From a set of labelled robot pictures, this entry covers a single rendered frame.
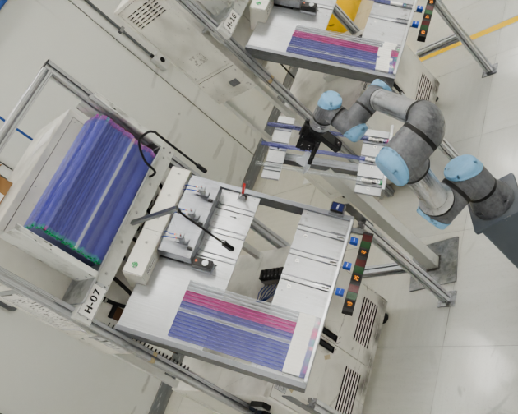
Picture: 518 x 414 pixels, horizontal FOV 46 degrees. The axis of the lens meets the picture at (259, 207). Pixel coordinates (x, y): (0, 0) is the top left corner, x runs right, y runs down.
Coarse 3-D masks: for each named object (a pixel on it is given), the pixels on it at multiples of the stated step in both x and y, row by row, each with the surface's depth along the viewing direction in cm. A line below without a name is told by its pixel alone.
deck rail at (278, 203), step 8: (192, 176) 252; (224, 184) 250; (248, 192) 247; (256, 192) 247; (264, 200) 247; (272, 200) 245; (280, 200) 244; (288, 200) 244; (280, 208) 248; (288, 208) 246; (296, 208) 244; (304, 208) 242; (312, 208) 242; (320, 208) 242; (344, 216) 240; (352, 216) 239
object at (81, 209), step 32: (96, 128) 224; (64, 160) 223; (96, 160) 221; (128, 160) 230; (64, 192) 211; (96, 192) 219; (128, 192) 228; (32, 224) 205; (64, 224) 209; (96, 224) 217; (96, 256) 215
